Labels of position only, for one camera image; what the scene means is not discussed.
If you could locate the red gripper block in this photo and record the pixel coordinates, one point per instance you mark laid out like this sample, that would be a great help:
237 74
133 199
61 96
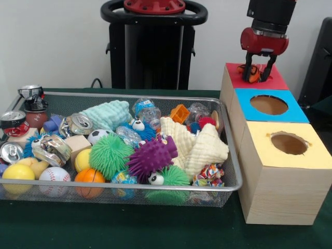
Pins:
264 42

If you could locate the tiger striped plush toy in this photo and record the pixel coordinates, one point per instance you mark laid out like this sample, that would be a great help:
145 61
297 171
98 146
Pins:
254 75

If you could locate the cream muslin cloth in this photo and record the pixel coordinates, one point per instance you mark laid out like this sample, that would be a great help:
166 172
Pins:
199 148

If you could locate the green spiky ball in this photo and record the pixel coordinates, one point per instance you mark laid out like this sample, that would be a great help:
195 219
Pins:
174 181
110 155

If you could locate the wooden box with three holes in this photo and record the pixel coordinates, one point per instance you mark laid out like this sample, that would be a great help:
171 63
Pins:
282 181

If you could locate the shallow clear mesh bin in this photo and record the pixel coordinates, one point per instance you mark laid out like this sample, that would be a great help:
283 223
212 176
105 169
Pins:
231 181

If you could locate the black chair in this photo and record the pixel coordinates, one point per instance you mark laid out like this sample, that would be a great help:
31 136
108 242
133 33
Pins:
319 67

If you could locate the orange plastic toy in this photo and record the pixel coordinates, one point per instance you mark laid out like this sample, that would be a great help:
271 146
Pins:
180 113

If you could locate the purple spiky ball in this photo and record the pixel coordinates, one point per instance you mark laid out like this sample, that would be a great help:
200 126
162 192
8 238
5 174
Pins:
151 158

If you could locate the mint green cloth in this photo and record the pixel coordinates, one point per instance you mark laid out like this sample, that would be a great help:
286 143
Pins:
106 115

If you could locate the blue globe ball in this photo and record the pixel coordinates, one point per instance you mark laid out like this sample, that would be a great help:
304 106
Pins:
123 179

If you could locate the orange basketball toy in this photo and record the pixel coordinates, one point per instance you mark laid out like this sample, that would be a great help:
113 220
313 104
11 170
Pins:
90 179

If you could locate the crushed silver can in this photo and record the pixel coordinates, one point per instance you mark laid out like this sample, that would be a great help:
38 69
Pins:
51 150

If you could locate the black soda can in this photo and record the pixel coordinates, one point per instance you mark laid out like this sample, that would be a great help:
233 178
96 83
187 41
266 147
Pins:
32 98

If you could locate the white baseball toy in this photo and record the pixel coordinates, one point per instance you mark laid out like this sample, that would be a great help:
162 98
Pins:
54 179

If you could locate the red soda can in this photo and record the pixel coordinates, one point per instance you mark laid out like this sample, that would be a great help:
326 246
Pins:
13 123

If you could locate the smooth yellow ball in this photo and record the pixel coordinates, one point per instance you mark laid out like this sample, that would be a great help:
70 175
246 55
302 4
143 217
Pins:
18 176

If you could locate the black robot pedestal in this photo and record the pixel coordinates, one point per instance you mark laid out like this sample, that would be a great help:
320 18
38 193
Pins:
150 57

